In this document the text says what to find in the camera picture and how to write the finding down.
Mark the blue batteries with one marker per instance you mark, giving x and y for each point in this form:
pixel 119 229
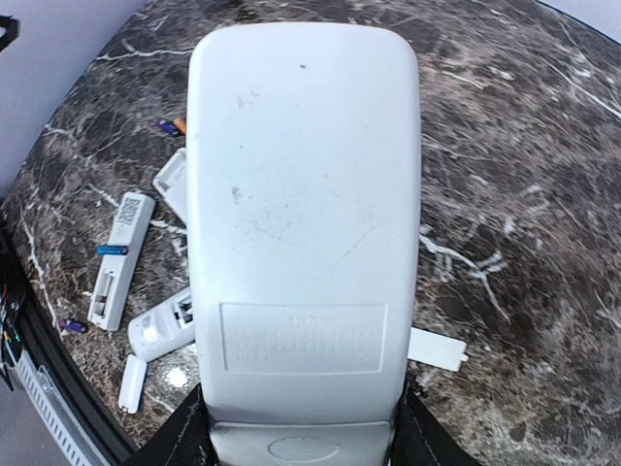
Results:
pixel 115 250

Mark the white slim remote battery cover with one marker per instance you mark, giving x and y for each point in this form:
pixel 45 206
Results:
pixel 436 350

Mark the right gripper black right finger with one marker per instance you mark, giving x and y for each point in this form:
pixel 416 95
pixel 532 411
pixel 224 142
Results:
pixel 420 440

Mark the slim white QR-code remote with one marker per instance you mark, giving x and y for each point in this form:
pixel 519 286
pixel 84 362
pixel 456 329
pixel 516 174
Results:
pixel 115 274

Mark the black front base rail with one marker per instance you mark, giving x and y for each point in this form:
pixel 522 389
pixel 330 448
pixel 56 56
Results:
pixel 25 327

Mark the orange AAA battery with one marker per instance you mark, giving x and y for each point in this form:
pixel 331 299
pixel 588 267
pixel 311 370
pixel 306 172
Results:
pixel 180 124

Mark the white slotted cable duct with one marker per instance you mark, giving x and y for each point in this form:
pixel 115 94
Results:
pixel 56 415

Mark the blue AAA battery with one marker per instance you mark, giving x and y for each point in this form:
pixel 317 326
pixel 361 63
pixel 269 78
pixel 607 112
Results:
pixel 73 326

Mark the small white remote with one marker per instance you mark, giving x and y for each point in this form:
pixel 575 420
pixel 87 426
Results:
pixel 303 192

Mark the purple AAA battery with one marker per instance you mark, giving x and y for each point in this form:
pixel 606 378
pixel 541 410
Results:
pixel 168 127

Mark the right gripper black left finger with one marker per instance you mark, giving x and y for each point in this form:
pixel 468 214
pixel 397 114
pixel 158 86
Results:
pixel 182 440

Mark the wide white remote control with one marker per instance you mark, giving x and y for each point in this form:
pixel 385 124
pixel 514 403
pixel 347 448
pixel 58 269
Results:
pixel 170 183

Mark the white remote with battery bay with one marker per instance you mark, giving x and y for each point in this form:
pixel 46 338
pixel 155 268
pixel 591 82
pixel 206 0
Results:
pixel 166 327

